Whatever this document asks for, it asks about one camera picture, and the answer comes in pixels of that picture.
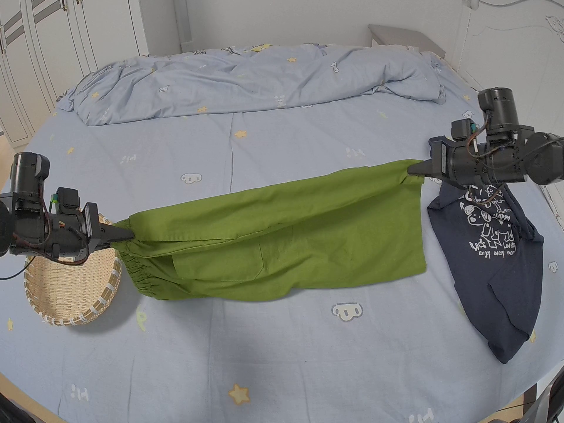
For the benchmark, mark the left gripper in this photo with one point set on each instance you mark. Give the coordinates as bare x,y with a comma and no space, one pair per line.
72,240

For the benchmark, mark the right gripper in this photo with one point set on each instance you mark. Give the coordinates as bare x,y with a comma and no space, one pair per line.
460,163

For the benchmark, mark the green shorts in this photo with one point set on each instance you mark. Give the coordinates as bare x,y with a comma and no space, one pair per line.
286,236

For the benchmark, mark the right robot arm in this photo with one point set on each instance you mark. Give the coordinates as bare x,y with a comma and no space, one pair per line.
500,108

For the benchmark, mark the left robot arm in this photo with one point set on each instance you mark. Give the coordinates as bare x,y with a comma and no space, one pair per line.
28,174

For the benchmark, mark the round woven basket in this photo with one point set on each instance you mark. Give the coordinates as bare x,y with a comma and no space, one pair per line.
66,289

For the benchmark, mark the bed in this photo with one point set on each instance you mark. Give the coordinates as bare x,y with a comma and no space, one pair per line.
264,346

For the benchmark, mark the dark blue printed T-shirt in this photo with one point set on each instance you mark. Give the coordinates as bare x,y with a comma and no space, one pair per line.
498,289

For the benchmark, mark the grey bedside table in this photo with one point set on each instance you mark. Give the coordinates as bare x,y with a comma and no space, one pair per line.
396,35

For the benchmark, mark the white wardrobe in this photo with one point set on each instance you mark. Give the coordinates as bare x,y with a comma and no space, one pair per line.
44,38

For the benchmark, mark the pale blue quilt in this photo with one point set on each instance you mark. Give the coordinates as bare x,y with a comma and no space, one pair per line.
220,86

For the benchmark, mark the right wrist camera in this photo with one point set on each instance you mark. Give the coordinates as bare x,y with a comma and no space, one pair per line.
462,130

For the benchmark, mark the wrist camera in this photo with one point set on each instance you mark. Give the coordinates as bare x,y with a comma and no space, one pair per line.
462,130
67,203

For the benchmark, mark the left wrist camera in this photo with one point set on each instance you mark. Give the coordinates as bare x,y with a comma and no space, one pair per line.
67,203

